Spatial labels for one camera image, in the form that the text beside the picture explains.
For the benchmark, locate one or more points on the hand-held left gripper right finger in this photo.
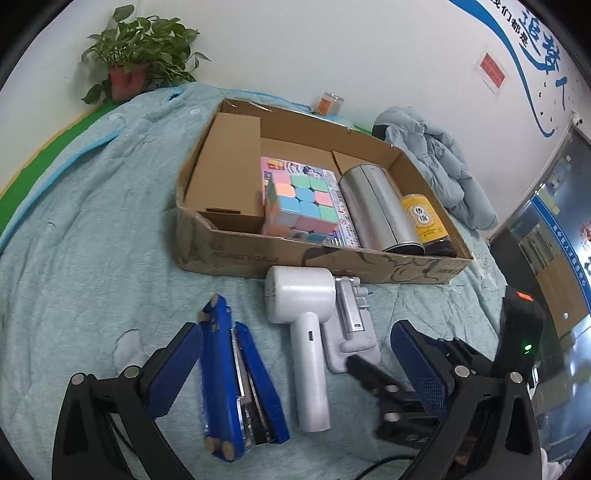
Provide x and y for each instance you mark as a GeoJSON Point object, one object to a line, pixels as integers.
{"type": "Point", "coordinates": [422, 369]}

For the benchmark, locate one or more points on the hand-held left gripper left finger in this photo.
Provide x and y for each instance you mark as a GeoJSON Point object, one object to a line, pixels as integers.
{"type": "Point", "coordinates": [178, 364]}

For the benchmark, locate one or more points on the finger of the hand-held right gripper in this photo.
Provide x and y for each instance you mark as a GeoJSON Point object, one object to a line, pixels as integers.
{"type": "Point", "coordinates": [392, 401]}

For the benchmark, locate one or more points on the blue stapler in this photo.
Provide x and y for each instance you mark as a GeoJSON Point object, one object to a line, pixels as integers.
{"type": "Point", "coordinates": [221, 360]}

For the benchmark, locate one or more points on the grey metal hand tool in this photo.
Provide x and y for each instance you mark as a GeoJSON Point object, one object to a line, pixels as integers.
{"type": "Point", "coordinates": [353, 323]}

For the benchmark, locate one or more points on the yellow label dark bottle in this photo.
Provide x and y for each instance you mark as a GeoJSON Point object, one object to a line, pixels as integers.
{"type": "Point", "coordinates": [422, 217]}

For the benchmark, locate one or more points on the silver metal can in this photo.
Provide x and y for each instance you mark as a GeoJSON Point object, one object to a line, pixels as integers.
{"type": "Point", "coordinates": [374, 207]}

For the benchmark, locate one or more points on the cardboard box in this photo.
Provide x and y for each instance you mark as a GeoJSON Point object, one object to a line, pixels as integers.
{"type": "Point", "coordinates": [231, 194]}

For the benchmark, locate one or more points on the pastel puzzle cube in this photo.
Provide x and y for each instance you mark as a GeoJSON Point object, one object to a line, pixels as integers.
{"type": "Point", "coordinates": [300, 207]}

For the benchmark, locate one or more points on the glass door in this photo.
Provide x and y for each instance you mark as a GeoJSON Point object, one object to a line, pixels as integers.
{"type": "Point", "coordinates": [554, 258]}

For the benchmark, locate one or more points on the light blue quilted blanket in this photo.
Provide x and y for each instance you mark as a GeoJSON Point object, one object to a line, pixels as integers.
{"type": "Point", "coordinates": [92, 254]}

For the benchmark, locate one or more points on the white handheld hair dryer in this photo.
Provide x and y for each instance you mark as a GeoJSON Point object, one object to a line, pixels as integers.
{"type": "Point", "coordinates": [300, 295]}

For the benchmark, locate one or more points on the colourful printed packet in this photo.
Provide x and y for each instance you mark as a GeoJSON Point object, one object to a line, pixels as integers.
{"type": "Point", "coordinates": [344, 221]}

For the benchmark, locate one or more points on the light blue padded jacket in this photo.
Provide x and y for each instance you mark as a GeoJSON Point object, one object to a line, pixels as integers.
{"type": "Point", "coordinates": [438, 161]}

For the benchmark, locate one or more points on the green mat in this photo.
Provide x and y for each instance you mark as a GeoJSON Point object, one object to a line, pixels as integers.
{"type": "Point", "coordinates": [55, 147]}

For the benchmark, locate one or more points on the orange glass jar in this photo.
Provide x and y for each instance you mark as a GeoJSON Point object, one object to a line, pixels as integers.
{"type": "Point", "coordinates": [328, 104]}

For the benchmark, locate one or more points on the potted green plant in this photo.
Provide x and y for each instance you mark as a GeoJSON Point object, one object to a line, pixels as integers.
{"type": "Point", "coordinates": [138, 41]}

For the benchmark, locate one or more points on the red wall sign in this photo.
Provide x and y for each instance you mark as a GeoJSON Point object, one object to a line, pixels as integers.
{"type": "Point", "coordinates": [491, 69]}

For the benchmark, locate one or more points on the blue wall decal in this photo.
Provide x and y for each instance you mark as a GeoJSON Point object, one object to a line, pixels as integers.
{"type": "Point", "coordinates": [531, 55]}

